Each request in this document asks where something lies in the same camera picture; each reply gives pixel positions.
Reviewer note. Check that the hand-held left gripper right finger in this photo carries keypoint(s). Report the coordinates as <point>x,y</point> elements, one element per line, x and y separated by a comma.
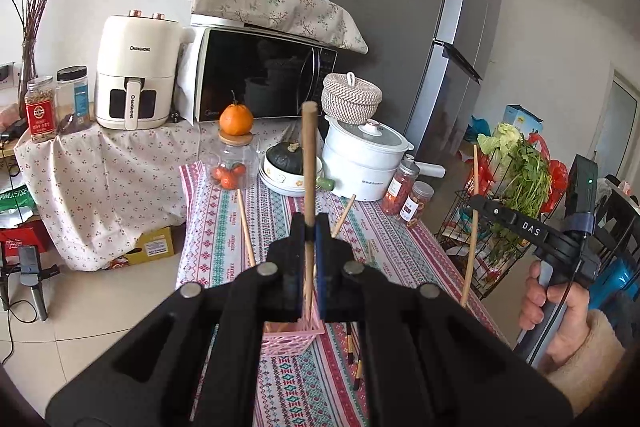
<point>322,293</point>

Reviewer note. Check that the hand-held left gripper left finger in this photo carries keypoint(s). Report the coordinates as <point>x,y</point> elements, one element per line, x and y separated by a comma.
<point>299,293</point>

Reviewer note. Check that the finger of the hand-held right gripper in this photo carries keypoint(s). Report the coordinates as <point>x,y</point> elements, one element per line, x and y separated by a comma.
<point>510,218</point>

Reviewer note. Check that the light wooden chopstick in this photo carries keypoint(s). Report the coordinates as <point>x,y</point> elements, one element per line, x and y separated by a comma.
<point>370,253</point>
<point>344,216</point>
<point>309,167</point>
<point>245,227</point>
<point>471,232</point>

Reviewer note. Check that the pink plastic basket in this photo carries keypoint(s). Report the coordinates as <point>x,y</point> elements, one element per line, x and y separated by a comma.
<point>295,342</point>

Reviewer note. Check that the person's right forearm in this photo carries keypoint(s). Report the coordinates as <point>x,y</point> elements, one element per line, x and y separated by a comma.
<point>590,367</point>

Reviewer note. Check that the person's right hand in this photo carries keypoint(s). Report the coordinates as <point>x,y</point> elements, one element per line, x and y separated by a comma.
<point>575,322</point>

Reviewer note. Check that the red plastic bag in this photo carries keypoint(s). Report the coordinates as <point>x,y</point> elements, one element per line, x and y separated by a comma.
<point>555,179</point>

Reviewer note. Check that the black chair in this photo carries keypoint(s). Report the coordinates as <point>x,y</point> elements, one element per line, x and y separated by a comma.
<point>617,217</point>

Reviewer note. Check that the green leafy herbs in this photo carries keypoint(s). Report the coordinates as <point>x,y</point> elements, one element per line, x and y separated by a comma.
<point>525,179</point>

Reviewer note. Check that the dark chopstick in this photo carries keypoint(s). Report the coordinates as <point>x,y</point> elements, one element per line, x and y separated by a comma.
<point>349,343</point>
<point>358,372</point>

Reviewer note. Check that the napa cabbage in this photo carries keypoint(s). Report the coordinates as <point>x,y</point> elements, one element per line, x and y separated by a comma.
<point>497,139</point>

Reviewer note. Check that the blue bag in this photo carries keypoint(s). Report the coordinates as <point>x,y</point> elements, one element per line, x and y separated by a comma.
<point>620,279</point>

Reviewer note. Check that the white roll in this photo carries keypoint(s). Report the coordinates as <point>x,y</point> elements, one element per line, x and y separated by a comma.
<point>430,170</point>

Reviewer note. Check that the short chili jar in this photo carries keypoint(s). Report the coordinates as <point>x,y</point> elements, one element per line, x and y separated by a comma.
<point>417,204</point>

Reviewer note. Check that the blue cardboard box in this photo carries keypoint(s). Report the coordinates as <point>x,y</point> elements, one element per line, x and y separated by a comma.
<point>522,119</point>

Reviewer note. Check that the patterned striped tablecloth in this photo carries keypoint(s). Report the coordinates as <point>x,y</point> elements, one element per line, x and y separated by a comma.
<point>220,227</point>

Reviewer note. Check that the white bowl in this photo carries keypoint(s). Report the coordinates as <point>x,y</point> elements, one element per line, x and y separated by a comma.
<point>280,179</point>

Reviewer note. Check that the tall chili jar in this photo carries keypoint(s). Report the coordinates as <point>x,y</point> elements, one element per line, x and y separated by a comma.
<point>399,187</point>

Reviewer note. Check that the white electric cooking pot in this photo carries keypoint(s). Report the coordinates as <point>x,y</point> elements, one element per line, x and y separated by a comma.
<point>360,162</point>

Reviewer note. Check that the dark green pumpkin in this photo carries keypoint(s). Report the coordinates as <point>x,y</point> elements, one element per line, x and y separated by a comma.
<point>286,157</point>

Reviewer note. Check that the glass jar with wooden lid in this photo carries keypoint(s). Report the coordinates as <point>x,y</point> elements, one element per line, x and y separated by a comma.
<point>234,162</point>

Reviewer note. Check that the yellow cardboard box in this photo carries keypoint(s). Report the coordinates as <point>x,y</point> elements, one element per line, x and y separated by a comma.
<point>150,247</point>

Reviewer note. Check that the orange with stem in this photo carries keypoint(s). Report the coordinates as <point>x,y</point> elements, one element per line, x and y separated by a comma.
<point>236,119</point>

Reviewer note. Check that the woven lidded basket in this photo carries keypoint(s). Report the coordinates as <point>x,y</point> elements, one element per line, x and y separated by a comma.
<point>351,99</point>

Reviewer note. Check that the grey refrigerator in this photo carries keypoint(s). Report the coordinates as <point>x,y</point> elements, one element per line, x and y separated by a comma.
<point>425,32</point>

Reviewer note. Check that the black microwave oven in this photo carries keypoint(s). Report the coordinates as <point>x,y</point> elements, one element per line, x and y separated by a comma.
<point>260,77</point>

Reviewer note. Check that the white floral table cover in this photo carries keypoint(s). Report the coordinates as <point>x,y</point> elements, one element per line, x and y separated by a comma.
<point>100,187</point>

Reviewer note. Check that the phone on tripod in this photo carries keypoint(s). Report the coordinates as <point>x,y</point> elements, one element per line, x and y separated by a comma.
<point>31,272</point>

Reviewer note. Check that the white air fryer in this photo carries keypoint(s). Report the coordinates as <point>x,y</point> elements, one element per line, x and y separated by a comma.
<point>137,72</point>

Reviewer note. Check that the red box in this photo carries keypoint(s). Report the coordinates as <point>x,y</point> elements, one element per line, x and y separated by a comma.
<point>22,238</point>

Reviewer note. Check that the floral cover cloth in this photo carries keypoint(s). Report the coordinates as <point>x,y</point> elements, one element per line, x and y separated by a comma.
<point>270,4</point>

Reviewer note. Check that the black lid plastic jar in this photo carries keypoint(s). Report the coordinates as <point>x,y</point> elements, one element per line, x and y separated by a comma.
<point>72,99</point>

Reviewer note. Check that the green plastic bag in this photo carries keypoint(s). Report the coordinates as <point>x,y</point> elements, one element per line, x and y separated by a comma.
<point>15,199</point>

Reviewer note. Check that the red label bean jar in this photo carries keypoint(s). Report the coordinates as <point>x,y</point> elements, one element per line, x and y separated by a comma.
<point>40,109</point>

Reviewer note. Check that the glass vase with branches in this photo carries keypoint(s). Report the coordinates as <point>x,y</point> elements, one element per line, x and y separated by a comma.
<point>31,17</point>

